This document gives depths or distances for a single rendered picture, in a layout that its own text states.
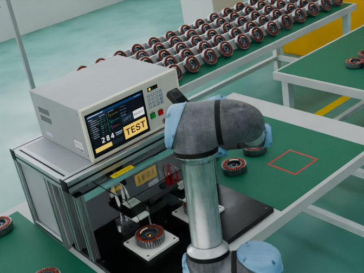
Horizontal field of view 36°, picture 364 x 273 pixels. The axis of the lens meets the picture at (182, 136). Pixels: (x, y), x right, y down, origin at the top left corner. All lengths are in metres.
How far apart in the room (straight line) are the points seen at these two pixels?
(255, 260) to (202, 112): 0.42
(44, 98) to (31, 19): 6.70
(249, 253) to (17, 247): 1.14
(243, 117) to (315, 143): 1.34
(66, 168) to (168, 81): 0.50
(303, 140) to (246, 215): 0.66
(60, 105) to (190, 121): 0.79
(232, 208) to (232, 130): 0.91
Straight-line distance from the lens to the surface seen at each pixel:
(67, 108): 2.03
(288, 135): 2.79
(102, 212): 2.29
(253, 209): 2.24
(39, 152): 2.23
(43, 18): 8.94
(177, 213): 2.26
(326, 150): 2.64
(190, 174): 1.44
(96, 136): 2.01
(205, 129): 1.38
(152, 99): 2.12
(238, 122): 1.38
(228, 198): 2.32
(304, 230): 3.39
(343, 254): 3.22
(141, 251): 2.11
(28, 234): 2.44
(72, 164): 2.06
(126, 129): 2.08
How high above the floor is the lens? 2.05
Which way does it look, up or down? 27 degrees down
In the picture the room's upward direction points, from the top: 10 degrees counter-clockwise
